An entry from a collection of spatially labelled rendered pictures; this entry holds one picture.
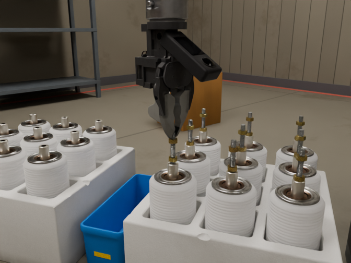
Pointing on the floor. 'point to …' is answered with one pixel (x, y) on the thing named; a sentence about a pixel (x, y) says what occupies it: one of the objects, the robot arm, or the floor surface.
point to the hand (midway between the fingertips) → (175, 131)
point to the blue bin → (113, 222)
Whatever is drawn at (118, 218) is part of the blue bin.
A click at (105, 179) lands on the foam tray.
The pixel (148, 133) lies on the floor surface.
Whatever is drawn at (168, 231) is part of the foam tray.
